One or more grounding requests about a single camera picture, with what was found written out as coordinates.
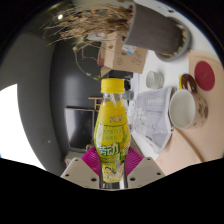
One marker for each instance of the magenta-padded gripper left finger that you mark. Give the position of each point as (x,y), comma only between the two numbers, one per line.
(80,171)

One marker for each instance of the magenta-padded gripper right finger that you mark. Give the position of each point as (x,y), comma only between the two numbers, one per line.
(143,171)

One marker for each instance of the yellow drink bottle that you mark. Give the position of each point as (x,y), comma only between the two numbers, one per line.
(111,133)

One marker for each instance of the wooden easel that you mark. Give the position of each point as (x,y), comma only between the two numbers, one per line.
(96,103)

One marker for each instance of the small glass jar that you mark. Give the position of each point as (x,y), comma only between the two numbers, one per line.
(155,80)

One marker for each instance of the flat round red coaster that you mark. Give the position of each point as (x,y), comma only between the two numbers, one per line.
(204,75)

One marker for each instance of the dry plant in grey pot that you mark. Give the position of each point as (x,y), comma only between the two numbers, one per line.
(150,28)

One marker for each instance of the round ceiling spotlight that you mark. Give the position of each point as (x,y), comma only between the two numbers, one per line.
(60,16)

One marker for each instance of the black wall screen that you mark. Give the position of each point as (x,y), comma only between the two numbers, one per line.
(78,128)

